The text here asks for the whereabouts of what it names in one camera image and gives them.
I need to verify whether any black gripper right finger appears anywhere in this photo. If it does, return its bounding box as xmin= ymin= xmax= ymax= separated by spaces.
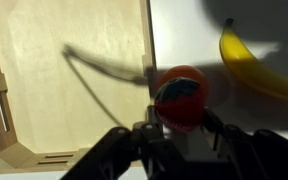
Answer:
xmin=201 ymin=107 xmax=288 ymax=180

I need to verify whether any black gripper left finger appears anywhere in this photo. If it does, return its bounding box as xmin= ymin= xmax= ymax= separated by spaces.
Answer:
xmin=60 ymin=104 xmax=189 ymax=180

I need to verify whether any red-orange persimmon with green top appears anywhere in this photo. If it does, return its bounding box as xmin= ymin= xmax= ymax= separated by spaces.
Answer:
xmin=153 ymin=76 xmax=207 ymax=133

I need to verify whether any wooden tray with slotted sides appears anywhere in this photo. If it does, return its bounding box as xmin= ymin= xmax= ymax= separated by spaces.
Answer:
xmin=0 ymin=0 xmax=159 ymax=175

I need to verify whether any yellow banana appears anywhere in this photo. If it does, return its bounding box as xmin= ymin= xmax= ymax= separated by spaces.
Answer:
xmin=218 ymin=17 xmax=288 ymax=103

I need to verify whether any orange fruit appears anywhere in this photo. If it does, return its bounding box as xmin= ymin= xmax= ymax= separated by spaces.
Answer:
xmin=157 ymin=64 xmax=210 ymax=101

